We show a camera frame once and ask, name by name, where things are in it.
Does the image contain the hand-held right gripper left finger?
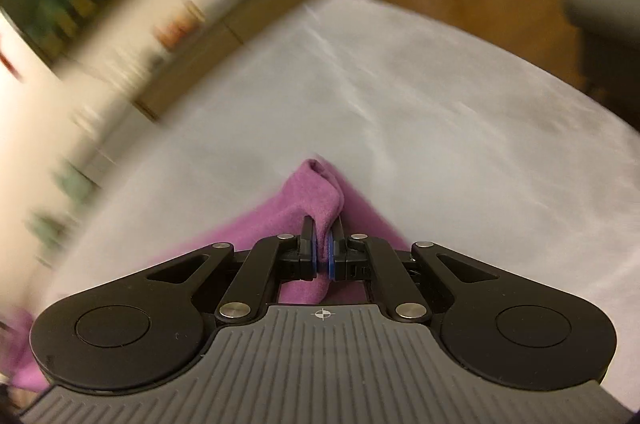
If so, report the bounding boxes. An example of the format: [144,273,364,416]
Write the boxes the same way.
[127,217,319,324]

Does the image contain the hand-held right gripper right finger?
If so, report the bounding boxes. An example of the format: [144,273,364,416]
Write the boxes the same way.
[327,218,518,323]

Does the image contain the purple sweatpants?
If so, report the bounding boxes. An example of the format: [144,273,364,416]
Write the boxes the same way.
[0,159,411,392]

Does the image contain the grey brown sideboard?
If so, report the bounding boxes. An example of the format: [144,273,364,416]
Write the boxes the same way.
[132,0,348,122]

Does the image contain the grey upholstered chair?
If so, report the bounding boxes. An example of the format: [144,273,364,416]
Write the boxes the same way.
[564,0,640,109]

